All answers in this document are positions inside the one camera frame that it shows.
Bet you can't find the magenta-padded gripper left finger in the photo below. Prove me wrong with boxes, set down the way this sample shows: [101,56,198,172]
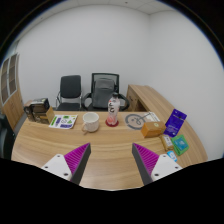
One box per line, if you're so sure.
[40,142,92,186]

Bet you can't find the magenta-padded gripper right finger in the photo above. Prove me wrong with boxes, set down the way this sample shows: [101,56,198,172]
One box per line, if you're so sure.
[131,143,184,186]

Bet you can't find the clear black-capped drink bottle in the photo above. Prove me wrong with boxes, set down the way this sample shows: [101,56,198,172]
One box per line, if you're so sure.
[107,92,121,126]

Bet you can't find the small blue packet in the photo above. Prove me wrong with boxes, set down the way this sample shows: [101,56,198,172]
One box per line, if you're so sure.
[165,149,179,163]

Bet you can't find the tan packet with white label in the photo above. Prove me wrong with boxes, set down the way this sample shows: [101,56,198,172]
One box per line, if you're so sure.
[159,134,175,152]

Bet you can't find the orange cardboard box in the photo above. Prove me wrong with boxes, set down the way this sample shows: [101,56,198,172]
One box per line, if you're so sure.
[140,120,167,139]

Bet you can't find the green pouch with blue label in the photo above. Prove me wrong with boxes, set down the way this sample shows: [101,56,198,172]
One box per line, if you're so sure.
[170,133,190,157]

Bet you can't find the white sticker sheet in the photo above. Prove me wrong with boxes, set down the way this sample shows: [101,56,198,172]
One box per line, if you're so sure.
[48,114,79,130]

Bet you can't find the white speckled mug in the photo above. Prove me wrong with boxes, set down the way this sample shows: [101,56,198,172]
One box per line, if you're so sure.
[81,111,101,133]

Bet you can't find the purple standing package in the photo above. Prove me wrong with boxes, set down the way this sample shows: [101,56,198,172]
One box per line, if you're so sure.
[163,108,188,138]

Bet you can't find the black mesh office chair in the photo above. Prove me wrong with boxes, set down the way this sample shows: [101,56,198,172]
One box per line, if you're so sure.
[81,72,130,112]

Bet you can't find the wooden side desk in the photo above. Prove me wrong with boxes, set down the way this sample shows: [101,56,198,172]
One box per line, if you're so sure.
[125,83,174,116]

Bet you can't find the black printed box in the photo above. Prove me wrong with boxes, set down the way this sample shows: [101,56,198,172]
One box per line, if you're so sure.
[23,97,51,123]

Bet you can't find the black padded visitor chair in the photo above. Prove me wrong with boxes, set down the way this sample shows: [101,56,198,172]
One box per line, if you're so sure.
[55,74,83,112]

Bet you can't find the wooden shelf unit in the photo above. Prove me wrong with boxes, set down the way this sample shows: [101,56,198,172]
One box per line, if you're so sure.
[0,53,26,131]

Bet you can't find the clear sheet with grey ring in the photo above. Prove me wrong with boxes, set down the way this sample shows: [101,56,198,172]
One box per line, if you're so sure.
[124,111,161,130]

